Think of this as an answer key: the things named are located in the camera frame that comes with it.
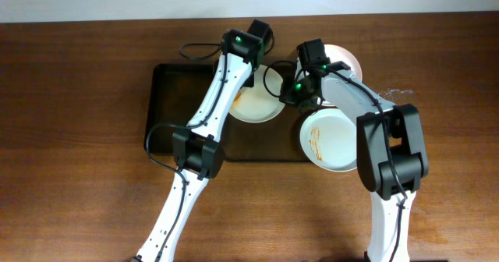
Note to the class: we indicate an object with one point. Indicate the white plate with sauce centre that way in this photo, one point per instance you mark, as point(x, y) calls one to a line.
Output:
point(256, 105)

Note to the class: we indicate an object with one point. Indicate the green yellow sponge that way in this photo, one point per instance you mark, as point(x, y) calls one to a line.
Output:
point(237, 97)

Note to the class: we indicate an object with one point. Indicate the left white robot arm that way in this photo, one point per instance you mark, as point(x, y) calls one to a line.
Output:
point(196, 146)

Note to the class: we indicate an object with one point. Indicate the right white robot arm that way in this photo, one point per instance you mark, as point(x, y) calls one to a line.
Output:
point(391, 157)

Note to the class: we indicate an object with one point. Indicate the large brown tray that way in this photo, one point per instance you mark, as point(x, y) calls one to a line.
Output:
point(276, 140)

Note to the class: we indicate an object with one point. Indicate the small black tray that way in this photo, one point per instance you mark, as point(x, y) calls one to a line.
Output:
point(177, 91)

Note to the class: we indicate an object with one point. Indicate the white plate bottom right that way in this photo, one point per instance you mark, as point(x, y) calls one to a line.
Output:
point(328, 139)

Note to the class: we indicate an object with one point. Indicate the white plate top right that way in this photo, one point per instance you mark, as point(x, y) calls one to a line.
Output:
point(335, 54)

